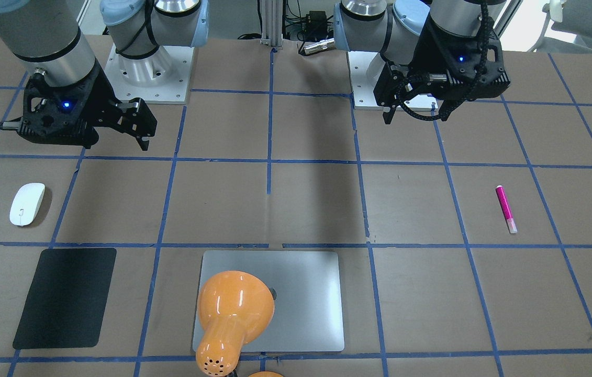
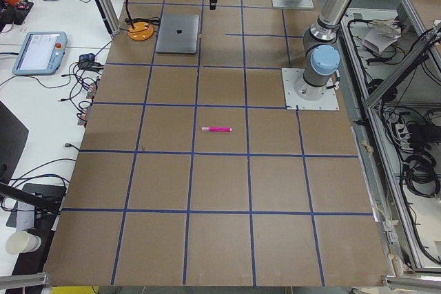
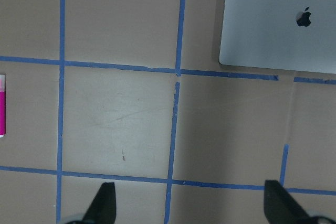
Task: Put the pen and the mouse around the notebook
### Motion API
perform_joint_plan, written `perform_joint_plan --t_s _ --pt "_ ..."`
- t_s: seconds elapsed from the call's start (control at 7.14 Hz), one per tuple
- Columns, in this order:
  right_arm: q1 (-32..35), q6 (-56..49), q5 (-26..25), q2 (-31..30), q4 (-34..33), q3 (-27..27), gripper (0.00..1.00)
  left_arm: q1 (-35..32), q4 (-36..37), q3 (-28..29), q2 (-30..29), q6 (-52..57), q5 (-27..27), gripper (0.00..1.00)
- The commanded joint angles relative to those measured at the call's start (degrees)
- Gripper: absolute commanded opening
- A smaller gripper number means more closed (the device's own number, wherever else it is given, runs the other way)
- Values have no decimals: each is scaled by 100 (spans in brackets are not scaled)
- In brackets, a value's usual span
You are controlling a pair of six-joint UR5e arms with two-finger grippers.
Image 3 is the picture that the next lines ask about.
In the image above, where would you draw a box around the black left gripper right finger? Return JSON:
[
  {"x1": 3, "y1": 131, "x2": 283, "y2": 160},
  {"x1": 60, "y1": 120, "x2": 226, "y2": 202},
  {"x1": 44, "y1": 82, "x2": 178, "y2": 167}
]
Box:
[{"x1": 263, "y1": 180, "x2": 335, "y2": 224}]

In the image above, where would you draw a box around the blue tape line middle vertical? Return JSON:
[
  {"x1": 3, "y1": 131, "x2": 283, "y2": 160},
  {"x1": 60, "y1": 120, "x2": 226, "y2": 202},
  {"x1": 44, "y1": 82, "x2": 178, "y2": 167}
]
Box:
[{"x1": 164, "y1": 0, "x2": 186, "y2": 223}]

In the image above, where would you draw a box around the silver Apple laptop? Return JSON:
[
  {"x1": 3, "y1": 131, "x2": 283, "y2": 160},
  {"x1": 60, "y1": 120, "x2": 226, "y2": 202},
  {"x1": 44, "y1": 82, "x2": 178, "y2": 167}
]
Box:
[{"x1": 219, "y1": 0, "x2": 335, "y2": 73}]

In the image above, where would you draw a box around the short blue tape strip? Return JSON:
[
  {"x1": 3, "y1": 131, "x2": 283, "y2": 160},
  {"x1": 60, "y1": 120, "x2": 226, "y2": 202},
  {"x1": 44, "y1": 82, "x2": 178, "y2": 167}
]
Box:
[{"x1": 279, "y1": 144, "x2": 289, "y2": 185}]

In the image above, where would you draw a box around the blue tape line left vertical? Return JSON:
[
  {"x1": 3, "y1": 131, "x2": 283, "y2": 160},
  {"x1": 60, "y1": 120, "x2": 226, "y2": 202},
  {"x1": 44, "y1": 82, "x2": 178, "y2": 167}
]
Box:
[{"x1": 56, "y1": 0, "x2": 65, "y2": 223}]

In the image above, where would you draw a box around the blue tape line horizontal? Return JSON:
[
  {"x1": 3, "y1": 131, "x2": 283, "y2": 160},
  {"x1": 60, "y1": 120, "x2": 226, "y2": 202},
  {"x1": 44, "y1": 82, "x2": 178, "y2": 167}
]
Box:
[
  {"x1": 0, "y1": 165, "x2": 336, "y2": 196},
  {"x1": 0, "y1": 55, "x2": 336, "y2": 86}
]

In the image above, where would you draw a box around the blue tape line vertical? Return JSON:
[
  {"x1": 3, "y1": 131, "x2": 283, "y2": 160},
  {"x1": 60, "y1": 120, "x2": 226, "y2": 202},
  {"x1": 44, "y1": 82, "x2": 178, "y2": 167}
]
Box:
[
  {"x1": 56, "y1": 0, "x2": 65, "y2": 223},
  {"x1": 164, "y1": 0, "x2": 186, "y2": 223}
]

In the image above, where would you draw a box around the blue tape line lower horizontal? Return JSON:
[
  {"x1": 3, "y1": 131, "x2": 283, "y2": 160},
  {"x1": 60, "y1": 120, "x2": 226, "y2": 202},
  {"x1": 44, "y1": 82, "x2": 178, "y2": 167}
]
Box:
[{"x1": 0, "y1": 165, "x2": 336, "y2": 196}]

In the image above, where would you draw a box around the blue tape line upper horizontal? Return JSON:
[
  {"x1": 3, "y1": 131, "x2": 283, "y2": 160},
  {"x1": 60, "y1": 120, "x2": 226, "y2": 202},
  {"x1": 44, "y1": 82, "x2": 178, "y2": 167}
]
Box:
[{"x1": 0, "y1": 55, "x2": 336, "y2": 86}]

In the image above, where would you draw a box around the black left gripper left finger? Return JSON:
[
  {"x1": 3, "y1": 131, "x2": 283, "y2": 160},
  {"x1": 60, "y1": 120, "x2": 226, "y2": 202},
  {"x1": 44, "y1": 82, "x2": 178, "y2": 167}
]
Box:
[{"x1": 80, "y1": 182, "x2": 117, "y2": 224}]

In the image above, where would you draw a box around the pink highlighter pen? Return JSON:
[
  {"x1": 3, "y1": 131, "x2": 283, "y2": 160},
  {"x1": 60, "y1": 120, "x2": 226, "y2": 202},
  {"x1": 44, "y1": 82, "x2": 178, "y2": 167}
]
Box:
[{"x1": 0, "y1": 74, "x2": 6, "y2": 137}]

